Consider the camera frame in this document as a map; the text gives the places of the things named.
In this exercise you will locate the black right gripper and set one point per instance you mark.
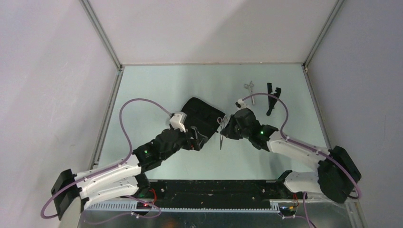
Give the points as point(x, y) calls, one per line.
point(228, 132)

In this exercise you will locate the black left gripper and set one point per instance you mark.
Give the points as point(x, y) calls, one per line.
point(196, 143)

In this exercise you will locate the black zip tool case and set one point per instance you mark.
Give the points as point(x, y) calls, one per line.
point(202, 115)

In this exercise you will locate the silver thinning scissors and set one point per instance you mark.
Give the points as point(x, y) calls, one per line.
point(249, 87)

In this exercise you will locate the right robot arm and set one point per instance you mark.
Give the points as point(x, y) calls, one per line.
point(332, 171)

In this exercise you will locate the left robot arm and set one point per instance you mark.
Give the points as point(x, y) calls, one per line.
point(127, 177)

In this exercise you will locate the black tapered comb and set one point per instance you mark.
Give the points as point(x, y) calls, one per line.
point(272, 100)

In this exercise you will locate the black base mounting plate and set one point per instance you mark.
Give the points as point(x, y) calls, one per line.
point(217, 194)

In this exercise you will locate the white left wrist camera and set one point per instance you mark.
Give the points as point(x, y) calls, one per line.
point(177, 121)

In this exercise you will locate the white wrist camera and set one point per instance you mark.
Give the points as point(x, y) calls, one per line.
point(177, 121)
point(240, 104)

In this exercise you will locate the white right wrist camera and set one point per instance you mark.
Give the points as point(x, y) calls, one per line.
point(240, 104)

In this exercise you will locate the aluminium right table rail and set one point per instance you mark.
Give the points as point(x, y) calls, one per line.
point(316, 106)

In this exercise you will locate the aluminium table rail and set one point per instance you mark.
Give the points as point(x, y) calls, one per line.
point(94, 161)
point(316, 106)

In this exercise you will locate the aluminium left table rail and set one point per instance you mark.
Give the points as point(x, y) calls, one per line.
point(94, 161)

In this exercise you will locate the grey slotted cable duct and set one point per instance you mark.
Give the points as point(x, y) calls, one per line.
point(134, 206)

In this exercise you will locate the aluminium corner frame post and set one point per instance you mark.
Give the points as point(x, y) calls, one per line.
point(323, 32)

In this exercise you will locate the aluminium left corner post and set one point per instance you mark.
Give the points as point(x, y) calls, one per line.
point(97, 25)

